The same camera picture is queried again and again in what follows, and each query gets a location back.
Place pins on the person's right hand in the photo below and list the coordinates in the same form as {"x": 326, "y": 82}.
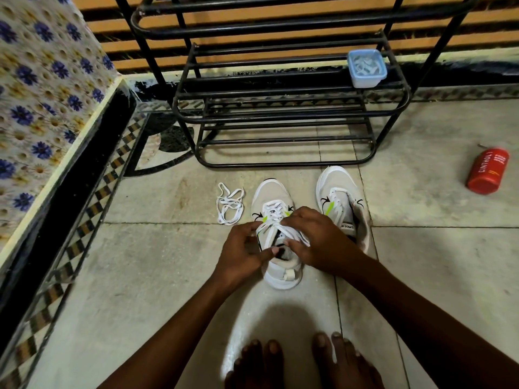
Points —
{"x": 324, "y": 247}

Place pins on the person's left hand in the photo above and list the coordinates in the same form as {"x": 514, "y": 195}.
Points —
{"x": 235, "y": 257}

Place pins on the person's right thumb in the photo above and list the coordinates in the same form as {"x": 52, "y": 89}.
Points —
{"x": 292, "y": 247}

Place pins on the person's left thumb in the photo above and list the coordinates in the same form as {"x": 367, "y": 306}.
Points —
{"x": 267, "y": 253}

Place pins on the white threaded shoelace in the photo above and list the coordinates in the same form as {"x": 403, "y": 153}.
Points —
{"x": 271, "y": 230}

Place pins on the person's right forearm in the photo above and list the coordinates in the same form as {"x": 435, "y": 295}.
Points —
{"x": 425, "y": 324}

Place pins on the person's left forearm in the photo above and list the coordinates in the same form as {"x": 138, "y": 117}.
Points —
{"x": 178, "y": 340}

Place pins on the white sneaker with green accent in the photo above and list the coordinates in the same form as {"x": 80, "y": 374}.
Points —
{"x": 271, "y": 194}
{"x": 338, "y": 186}

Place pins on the white loose shoelace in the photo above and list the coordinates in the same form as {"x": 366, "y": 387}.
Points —
{"x": 230, "y": 203}

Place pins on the person's left foot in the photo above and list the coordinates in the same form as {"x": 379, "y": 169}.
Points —
{"x": 257, "y": 368}

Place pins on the person's foot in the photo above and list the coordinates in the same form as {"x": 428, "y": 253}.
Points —
{"x": 257, "y": 368}
{"x": 348, "y": 368}

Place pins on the person's right foot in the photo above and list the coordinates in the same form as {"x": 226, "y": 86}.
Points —
{"x": 348, "y": 368}

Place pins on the black metal shoe rack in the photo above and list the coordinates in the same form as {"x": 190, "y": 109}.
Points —
{"x": 284, "y": 95}

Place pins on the light blue plastic container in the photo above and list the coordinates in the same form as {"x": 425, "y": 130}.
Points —
{"x": 367, "y": 68}

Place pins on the red cylindrical bottle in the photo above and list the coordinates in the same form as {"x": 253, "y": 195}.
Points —
{"x": 487, "y": 172}

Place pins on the floral patterned cover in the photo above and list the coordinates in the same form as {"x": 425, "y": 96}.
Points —
{"x": 36, "y": 101}

